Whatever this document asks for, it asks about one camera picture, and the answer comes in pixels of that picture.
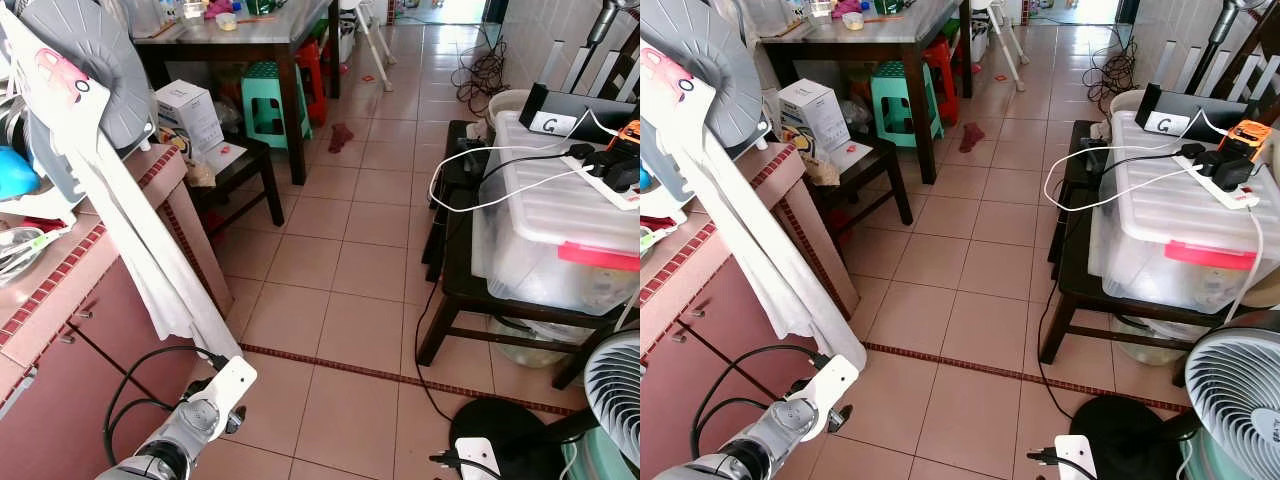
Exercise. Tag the white power strip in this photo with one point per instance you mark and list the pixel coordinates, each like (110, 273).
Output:
(1235, 197)
(612, 195)

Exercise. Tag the black plug adapter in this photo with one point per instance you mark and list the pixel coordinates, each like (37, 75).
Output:
(1228, 172)
(620, 172)

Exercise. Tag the clear storage bin white lid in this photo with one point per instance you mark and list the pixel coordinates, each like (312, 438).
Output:
(550, 215)
(1160, 215)

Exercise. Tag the long white plastic board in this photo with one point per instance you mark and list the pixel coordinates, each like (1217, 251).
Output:
(740, 230)
(130, 230)

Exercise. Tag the orange black device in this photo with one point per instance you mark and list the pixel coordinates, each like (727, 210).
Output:
(1250, 132)
(628, 135)

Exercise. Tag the black box with G label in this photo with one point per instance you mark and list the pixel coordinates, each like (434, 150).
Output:
(600, 110)
(1215, 108)

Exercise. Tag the white floor fan black base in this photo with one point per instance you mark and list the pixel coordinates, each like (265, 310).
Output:
(615, 390)
(1240, 390)

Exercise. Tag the large glass jar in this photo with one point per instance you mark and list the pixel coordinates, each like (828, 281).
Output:
(1145, 348)
(530, 348)

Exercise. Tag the dark wooden low table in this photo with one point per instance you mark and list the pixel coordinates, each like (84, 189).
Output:
(1075, 285)
(455, 285)

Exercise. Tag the beige bucket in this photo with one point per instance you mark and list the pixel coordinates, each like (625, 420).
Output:
(1125, 100)
(505, 100)

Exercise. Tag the grey ribbed round cover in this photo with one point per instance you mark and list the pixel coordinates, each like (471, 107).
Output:
(100, 50)
(710, 50)

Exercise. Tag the white cardboard box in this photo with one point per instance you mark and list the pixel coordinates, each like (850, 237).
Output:
(812, 112)
(190, 115)

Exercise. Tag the small dark wooden stool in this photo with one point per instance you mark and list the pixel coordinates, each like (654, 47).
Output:
(870, 155)
(245, 155)

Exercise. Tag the green plastic stool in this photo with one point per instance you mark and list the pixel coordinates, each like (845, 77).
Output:
(268, 100)
(900, 100)

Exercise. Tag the small pale cup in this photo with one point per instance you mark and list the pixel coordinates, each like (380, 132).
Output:
(853, 21)
(226, 22)

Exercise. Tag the red cloth rag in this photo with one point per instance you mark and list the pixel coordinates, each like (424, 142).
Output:
(971, 138)
(340, 138)

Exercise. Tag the dark wooden dining table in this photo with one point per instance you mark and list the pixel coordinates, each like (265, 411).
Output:
(900, 35)
(260, 30)

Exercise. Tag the red plastic stool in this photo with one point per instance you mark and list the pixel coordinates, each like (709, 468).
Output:
(945, 75)
(312, 75)

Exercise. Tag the blue plastic object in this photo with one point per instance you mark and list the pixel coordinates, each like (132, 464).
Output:
(15, 175)

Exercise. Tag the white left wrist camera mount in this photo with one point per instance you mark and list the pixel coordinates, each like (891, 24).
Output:
(835, 385)
(232, 385)

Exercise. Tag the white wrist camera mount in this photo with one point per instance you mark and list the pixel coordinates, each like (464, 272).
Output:
(478, 460)
(835, 385)
(232, 385)
(1077, 460)

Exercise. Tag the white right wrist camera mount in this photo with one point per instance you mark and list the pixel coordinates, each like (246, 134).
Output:
(1077, 460)
(478, 460)

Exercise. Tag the white metal chair frame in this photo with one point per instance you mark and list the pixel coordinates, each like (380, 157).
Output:
(350, 6)
(983, 8)

